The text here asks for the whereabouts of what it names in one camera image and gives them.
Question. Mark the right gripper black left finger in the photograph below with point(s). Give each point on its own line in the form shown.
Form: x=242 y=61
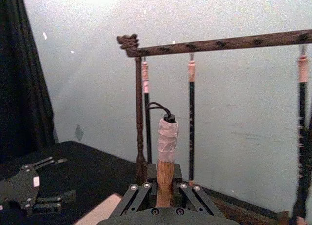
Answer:
x=151 y=178

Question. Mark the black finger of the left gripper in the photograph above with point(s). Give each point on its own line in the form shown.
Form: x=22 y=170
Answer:
x=53 y=201
x=45 y=162

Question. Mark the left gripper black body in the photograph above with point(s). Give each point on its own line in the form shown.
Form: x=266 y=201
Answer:
x=22 y=186

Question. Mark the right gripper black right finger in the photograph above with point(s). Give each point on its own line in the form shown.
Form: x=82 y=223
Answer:
x=177 y=176

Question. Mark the wooden brush with taped end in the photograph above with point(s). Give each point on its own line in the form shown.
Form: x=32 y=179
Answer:
x=165 y=166

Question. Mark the pale beige flat board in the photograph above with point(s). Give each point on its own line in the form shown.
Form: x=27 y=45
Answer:
x=100 y=210

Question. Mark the black brush with pink top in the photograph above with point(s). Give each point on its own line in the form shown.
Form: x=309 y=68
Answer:
x=147 y=112
x=191 y=117
x=302 y=108

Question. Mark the black curtain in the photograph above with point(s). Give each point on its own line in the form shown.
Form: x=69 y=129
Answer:
x=19 y=76

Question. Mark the dark brown wooden brush rack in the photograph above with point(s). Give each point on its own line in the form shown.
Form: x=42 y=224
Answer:
x=219 y=45

